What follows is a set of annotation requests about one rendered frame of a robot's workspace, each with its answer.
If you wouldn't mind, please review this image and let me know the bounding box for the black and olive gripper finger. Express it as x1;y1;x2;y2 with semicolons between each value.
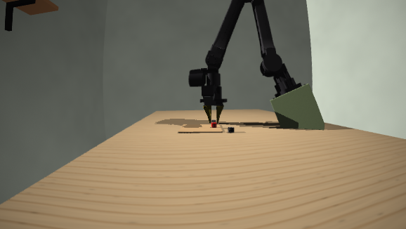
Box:
203;105;211;123
216;105;224;123

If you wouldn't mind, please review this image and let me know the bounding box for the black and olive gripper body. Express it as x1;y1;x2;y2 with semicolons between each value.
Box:
200;99;227;106

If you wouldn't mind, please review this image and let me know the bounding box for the tan flat mat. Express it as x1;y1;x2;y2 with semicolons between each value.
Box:
178;124;223;133

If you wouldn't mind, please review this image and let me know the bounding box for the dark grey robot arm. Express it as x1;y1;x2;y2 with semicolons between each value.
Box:
189;0;302;102

